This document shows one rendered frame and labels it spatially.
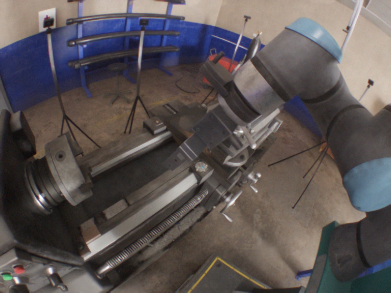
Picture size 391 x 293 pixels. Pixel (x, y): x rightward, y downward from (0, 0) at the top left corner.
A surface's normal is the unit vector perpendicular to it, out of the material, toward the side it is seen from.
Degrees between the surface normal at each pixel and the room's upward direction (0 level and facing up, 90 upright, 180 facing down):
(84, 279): 32
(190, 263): 0
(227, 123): 25
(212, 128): 84
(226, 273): 0
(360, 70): 90
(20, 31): 90
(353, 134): 78
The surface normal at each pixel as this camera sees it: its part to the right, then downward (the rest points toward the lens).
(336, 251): -0.82, -0.51
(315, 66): -0.22, 0.65
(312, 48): -0.44, 0.48
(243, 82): -0.73, 0.04
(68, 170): 0.63, -0.09
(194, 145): 0.59, -0.48
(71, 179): 0.70, 0.14
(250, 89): -0.58, 0.29
